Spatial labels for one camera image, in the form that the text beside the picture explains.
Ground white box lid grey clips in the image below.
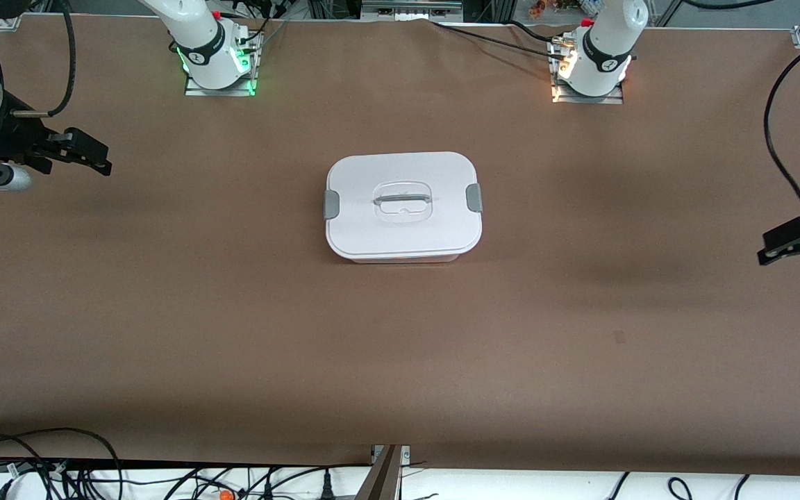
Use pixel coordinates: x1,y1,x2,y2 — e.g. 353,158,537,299
324,151,484,262

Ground pink translucent plastic box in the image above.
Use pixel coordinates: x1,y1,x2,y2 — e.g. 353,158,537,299
341,250,463,265

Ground grey device with ports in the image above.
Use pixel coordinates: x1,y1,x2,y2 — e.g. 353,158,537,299
362,0,463,22

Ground aluminium profile leg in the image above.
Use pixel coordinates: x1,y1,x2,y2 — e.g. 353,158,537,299
355,444,411,500

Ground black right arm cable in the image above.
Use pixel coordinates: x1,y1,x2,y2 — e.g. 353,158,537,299
11,0,76,119

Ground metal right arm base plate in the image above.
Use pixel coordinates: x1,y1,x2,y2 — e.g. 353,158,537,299
183,31,263,97

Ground black overhead cable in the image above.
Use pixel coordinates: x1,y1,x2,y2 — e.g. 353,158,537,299
678,0,783,10

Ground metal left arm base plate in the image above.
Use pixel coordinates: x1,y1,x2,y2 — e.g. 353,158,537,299
549,36,626,105

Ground black looped floor cable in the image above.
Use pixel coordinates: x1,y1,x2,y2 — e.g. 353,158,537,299
0,427,124,500

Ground short black table cable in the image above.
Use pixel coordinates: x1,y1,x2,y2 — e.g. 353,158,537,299
508,19,567,44

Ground long black table cable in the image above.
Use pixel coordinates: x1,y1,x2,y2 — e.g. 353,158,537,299
431,19,567,62

